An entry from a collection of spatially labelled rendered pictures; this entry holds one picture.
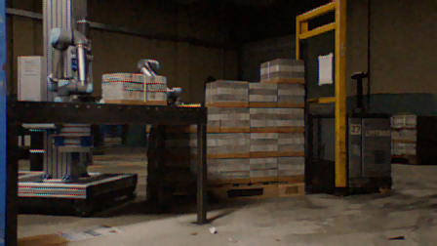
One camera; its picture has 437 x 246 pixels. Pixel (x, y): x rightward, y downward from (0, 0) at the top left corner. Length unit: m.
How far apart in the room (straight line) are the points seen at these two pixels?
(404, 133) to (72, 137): 5.95
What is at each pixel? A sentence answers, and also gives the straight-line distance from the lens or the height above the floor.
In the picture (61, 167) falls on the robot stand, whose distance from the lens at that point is 3.98.
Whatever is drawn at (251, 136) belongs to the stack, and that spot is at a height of 0.57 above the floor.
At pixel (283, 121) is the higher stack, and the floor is 0.70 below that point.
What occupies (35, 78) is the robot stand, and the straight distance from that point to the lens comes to 4.07.
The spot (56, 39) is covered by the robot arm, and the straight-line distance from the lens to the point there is 3.44.
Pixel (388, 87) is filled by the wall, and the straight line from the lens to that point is 10.52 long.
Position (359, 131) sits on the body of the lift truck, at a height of 0.61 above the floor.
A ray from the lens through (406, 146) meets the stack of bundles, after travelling 8.34.
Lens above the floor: 0.68
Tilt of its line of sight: level
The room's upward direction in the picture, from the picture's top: straight up
